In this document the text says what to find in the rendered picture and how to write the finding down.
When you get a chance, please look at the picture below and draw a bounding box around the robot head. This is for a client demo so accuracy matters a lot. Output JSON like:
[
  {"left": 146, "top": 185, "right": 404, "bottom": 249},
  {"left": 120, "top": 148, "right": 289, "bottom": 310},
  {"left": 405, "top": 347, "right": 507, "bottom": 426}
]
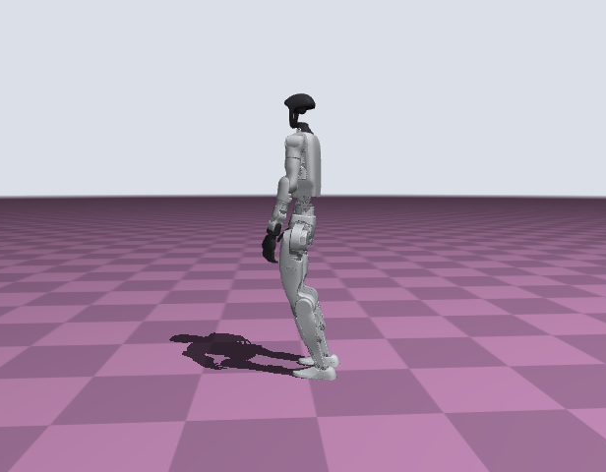
[{"left": 284, "top": 93, "right": 316, "bottom": 135}]

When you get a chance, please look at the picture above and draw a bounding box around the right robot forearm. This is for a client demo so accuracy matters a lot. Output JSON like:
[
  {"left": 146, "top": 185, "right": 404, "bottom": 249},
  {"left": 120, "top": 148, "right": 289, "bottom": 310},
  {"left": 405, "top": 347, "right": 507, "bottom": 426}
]
[{"left": 293, "top": 198, "right": 307, "bottom": 214}]

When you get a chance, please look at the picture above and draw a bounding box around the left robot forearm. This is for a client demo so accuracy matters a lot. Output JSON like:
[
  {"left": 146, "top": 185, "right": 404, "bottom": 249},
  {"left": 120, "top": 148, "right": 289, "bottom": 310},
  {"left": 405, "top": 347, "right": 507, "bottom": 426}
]
[{"left": 268, "top": 177, "right": 292, "bottom": 232}]

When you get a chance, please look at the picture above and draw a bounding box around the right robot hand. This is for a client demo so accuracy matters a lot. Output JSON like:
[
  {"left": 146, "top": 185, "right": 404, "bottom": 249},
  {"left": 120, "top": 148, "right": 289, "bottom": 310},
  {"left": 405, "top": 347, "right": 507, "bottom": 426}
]
[{"left": 276, "top": 217, "right": 291, "bottom": 242}]

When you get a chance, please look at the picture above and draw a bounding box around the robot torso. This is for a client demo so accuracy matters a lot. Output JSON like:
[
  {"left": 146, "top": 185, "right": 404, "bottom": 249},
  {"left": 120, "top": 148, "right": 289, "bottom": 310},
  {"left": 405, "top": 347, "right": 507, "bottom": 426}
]
[{"left": 285, "top": 128, "right": 321, "bottom": 240}]

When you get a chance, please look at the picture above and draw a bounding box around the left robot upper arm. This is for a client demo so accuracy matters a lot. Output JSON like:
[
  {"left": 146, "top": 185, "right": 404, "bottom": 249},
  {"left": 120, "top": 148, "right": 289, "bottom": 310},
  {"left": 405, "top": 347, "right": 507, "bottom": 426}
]
[{"left": 284, "top": 135, "right": 305, "bottom": 194}]

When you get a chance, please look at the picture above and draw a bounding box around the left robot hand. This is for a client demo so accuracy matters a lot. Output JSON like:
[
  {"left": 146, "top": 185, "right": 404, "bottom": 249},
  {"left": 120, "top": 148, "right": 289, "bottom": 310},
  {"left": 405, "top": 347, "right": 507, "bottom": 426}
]
[{"left": 262, "top": 223, "right": 281, "bottom": 264}]

